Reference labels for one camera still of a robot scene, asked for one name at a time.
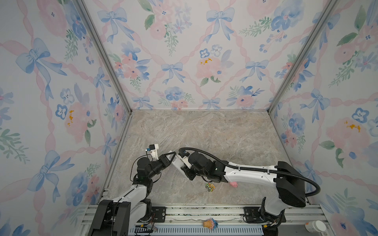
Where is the small circuit board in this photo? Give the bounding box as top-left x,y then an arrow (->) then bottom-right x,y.
134,225 -> 158,236

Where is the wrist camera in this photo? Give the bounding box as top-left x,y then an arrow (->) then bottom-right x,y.
146,144 -> 159,161
178,151 -> 192,169

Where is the black corrugated cable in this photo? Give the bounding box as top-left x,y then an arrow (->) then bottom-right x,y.
178,147 -> 321,197

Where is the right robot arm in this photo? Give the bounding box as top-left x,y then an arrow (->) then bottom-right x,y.
177,151 -> 306,225

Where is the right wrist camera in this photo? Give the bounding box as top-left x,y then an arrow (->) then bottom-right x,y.
178,151 -> 192,169

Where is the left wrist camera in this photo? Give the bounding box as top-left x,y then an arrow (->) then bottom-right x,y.
146,144 -> 159,161

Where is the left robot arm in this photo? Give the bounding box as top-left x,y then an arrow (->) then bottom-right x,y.
88,152 -> 176,236

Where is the white remote control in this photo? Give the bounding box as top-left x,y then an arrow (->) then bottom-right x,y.
172,155 -> 186,177

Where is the green yellow battery pack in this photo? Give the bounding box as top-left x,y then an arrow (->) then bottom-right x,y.
205,183 -> 216,192

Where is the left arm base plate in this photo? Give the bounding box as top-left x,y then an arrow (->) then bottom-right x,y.
148,206 -> 167,223

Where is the pink blue plush toy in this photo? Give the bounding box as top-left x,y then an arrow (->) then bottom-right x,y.
203,218 -> 218,230

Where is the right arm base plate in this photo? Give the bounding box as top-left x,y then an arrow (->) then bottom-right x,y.
243,206 -> 286,224

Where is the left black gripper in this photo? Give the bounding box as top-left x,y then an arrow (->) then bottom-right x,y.
147,152 -> 175,181

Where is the white cup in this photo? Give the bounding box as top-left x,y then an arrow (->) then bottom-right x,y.
305,220 -> 326,233

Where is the pink pig toy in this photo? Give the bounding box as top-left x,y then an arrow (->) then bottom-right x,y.
229,182 -> 238,188

